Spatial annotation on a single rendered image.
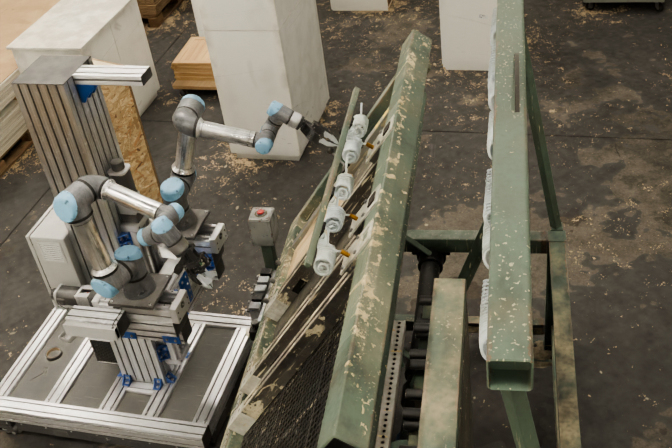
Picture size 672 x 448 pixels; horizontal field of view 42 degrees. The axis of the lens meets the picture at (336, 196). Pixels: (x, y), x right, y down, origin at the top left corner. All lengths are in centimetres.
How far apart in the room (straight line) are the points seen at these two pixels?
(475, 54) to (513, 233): 532
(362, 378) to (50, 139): 208
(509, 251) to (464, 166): 418
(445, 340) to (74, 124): 197
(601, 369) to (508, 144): 254
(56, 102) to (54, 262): 91
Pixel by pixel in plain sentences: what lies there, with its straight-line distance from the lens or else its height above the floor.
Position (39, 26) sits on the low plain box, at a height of 95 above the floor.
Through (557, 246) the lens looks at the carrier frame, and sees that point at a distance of 441.
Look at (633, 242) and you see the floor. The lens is 571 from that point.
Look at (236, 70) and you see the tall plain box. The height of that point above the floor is 78.
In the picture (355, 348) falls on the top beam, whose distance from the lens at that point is 237.
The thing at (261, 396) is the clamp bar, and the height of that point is 112.
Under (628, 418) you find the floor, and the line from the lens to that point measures 472.
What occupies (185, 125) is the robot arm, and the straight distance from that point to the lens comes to 404.
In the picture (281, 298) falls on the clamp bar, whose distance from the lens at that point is 387.
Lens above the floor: 360
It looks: 36 degrees down
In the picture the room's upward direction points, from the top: 8 degrees counter-clockwise
